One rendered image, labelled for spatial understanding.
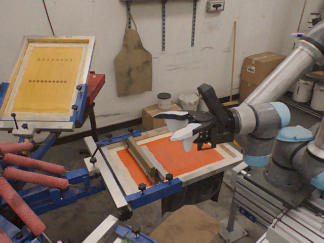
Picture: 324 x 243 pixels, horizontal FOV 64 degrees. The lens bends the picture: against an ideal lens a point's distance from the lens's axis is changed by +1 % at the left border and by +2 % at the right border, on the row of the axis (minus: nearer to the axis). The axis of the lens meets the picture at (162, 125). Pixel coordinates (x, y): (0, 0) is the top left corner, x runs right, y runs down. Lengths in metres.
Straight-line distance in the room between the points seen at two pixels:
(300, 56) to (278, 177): 0.48
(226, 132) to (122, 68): 2.87
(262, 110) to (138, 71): 2.94
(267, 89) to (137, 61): 2.78
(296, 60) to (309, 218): 0.60
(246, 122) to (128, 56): 2.90
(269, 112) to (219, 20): 3.52
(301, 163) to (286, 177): 0.14
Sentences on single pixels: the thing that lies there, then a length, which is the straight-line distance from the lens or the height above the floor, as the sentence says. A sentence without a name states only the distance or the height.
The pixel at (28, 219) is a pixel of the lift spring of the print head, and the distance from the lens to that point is 1.29.
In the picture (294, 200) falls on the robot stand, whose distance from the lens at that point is 1.13.
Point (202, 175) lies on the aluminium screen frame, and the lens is 1.54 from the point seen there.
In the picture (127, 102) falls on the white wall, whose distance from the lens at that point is 3.74.
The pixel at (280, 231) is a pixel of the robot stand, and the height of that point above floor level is 1.17.
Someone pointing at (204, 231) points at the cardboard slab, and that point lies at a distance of 2.51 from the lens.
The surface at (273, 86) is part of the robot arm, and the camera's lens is 0.87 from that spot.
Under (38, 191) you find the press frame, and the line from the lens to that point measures 1.53.
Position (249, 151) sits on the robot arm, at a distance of 0.79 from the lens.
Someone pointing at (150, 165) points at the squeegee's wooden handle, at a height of 1.06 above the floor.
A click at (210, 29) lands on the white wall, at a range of 4.11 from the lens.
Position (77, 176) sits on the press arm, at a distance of 1.51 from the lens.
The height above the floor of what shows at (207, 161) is 0.96.
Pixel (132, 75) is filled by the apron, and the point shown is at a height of 0.81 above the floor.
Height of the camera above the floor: 2.00
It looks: 31 degrees down
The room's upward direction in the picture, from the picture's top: straight up
